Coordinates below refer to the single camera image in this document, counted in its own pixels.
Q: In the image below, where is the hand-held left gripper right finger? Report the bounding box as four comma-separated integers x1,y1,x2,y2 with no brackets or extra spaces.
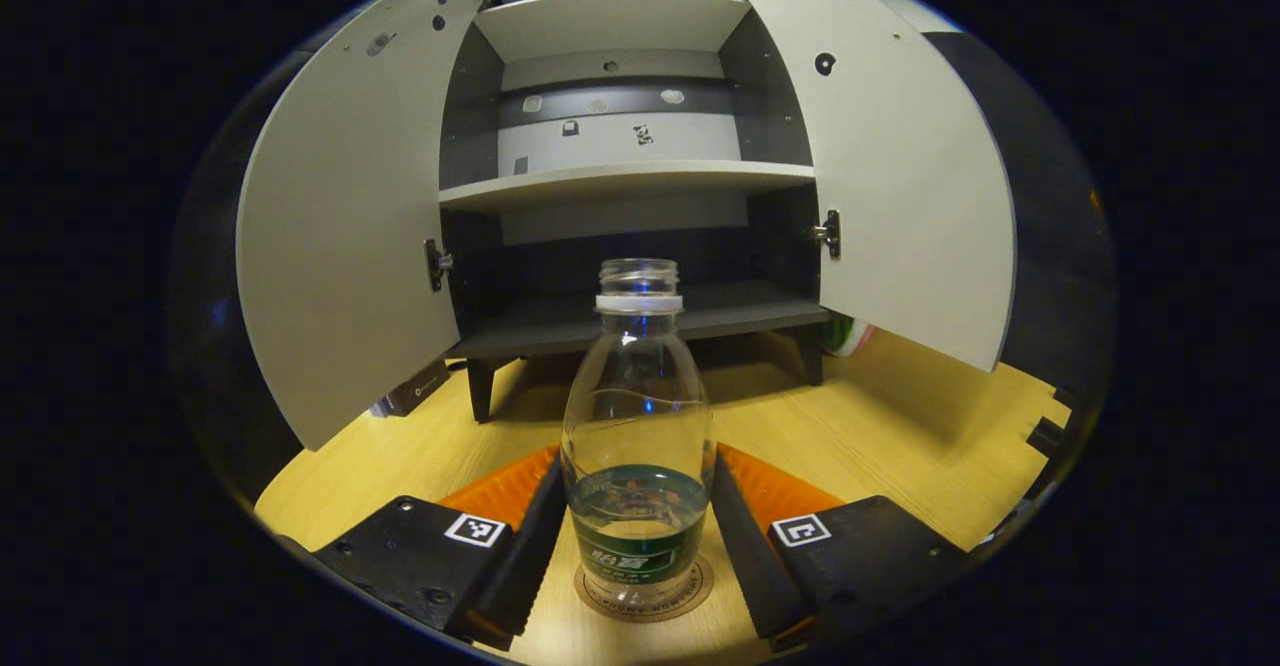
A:
712,441,976,652

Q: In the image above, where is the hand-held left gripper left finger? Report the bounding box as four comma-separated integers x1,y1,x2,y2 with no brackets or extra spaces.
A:
300,443,569,650

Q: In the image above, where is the round brown coaster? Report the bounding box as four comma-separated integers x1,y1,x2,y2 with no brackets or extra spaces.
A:
573,554,716,624

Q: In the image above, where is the clear plastic bottle green label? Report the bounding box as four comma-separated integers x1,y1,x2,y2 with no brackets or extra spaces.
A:
560,258,717,607

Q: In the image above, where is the white cabinet door cat sticker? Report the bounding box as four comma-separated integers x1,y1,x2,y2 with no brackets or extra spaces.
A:
728,0,1019,374

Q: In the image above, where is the white cabinet door phone sticker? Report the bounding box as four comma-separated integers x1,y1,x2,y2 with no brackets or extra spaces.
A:
235,0,501,452

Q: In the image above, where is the green white striped object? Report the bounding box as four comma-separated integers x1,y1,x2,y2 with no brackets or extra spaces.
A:
822,314,879,358

